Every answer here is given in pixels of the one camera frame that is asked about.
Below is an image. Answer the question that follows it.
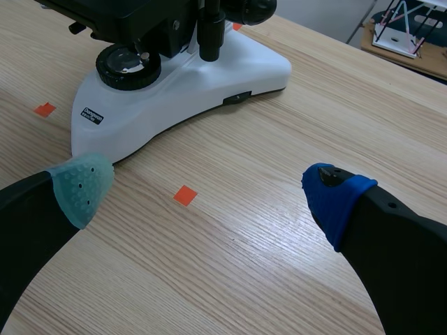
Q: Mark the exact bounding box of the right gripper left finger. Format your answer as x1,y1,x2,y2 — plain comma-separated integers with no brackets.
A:
0,153,115,331

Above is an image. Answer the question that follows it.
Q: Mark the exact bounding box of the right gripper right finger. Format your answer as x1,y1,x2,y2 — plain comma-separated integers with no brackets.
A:
300,162,447,335

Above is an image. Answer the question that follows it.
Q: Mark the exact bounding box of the white and black microscope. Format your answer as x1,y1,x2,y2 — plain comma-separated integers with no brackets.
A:
34,0,293,165

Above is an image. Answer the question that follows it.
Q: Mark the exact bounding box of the white frame with black rods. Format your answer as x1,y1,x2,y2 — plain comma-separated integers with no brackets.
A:
371,0,447,59

